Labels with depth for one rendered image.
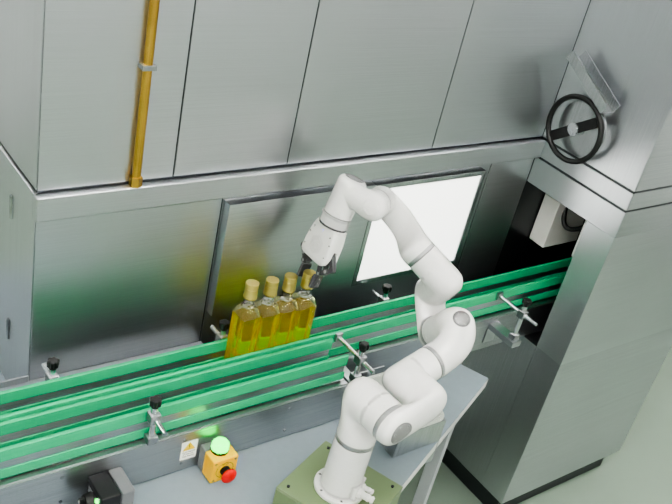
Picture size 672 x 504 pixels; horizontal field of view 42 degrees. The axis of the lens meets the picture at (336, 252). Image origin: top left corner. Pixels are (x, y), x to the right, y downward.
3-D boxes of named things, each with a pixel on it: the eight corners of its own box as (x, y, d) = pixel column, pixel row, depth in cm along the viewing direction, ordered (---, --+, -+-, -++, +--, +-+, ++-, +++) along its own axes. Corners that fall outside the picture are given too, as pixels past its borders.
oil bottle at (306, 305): (293, 349, 246) (307, 286, 235) (304, 361, 243) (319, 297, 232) (276, 353, 243) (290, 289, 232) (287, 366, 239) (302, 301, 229)
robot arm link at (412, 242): (406, 270, 217) (349, 207, 217) (416, 258, 229) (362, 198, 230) (431, 249, 214) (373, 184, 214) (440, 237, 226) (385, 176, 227)
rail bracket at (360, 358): (336, 354, 247) (346, 318, 241) (372, 391, 237) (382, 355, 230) (327, 357, 246) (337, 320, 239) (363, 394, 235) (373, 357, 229)
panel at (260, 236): (450, 259, 288) (480, 166, 272) (456, 263, 287) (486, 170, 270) (206, 310, 236) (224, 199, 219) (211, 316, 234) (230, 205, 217)
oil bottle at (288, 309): (275, 353, 243) (289, 289, 232) (286, 365, 239) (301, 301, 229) (258, 357, 240) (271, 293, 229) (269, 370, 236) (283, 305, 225)
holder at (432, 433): (380, 380, 264) (386, 360, 260) (439, 440, 246) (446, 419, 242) (334, 394, 254) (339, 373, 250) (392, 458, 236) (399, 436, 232)
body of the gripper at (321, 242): (312, 209, 225) (295, 247, 228) (335, 229, 218) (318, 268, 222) (333, 212, 230) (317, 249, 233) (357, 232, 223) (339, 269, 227)
